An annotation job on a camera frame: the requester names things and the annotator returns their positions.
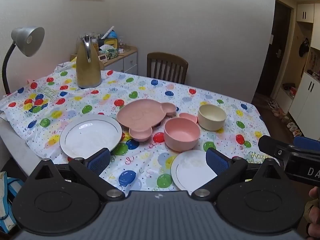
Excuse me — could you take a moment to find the blue and white bag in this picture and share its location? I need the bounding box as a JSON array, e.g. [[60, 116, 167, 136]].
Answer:
[[0, 171, 24, 234]]

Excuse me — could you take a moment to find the balloon printed tablecloth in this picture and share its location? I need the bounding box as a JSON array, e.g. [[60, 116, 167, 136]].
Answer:
[[0, 61, 272, 193]]

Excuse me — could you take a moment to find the small pink heart dish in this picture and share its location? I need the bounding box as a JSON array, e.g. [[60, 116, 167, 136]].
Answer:
[[179, 113, 198, 124]]

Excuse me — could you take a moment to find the large white plate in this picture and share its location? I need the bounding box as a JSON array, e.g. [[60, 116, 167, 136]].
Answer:
[[59, 114, 123, 159]]

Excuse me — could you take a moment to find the white drawer cabinet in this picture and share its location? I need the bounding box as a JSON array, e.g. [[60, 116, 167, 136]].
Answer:
[[71, 45, 138, 75]]

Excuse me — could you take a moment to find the cream bowl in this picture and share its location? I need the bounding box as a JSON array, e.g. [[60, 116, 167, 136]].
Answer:
[[197, 104, 227, 131]]

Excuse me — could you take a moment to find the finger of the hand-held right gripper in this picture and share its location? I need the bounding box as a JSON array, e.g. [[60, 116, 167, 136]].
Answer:
[[258, 135, 296, 159], [293, 136, 320, 151]]

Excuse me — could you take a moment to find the green tissue box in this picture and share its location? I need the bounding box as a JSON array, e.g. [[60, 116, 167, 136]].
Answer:
[[99, 44, 118, 58]]

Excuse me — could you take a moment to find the dark wooden chair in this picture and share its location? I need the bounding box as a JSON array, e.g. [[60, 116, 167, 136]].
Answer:
[[146, 52, 189, 85]]

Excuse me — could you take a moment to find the white wall cabinet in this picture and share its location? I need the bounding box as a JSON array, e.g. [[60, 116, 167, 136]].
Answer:
[[296, 2, 315, 23]]

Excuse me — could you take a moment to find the gold thermos jug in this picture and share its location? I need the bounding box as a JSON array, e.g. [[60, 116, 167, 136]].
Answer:
[[76, 32, 102, 89]]

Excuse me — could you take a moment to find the small white plate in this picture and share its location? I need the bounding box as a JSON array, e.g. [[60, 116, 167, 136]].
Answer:
[[171, 150, 218, 192]]

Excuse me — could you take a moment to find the pink bear-shaped plate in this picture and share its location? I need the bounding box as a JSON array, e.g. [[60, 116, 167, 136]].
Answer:
[[116, 99, 177, 142]]

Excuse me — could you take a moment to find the row of shoes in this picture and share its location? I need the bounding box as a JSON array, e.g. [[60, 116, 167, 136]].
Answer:
[[266, 99, 302, 137]]

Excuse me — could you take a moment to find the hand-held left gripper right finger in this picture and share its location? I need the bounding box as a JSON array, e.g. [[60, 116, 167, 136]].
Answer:
[[191, 148, 285, 202]]

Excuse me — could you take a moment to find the pink bowl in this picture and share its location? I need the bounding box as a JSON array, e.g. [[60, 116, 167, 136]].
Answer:
[[164, 117, 201, 152]]

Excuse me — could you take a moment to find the black hanging bag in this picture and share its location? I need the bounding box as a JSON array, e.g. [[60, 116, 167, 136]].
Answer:
[[299, 38, 310, 57]]

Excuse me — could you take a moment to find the yellow and blue bag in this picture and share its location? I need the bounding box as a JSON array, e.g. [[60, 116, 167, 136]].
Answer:
[[101, 30, 119, 49]]

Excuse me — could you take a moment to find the white floor cabinet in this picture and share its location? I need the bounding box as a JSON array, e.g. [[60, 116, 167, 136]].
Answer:
[[289, 72, 320, 131]]

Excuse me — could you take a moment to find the person's right hand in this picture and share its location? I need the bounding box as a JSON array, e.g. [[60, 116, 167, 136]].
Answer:
[[306, 187, 320, 239]]

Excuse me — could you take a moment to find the dark wooden door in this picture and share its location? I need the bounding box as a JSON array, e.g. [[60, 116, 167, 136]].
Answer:
[[255, 0, 297, 97]]

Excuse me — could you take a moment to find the open shelf niche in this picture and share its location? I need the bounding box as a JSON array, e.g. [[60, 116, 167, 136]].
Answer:
[[275, 80, 299, 110]]

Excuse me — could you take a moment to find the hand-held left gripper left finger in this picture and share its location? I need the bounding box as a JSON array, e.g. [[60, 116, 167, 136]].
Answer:
[[25, 148, 125, 202]]

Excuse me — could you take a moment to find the grey desk lamp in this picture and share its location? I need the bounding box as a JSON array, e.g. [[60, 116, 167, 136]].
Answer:
[[2, 27, 45, 95]]

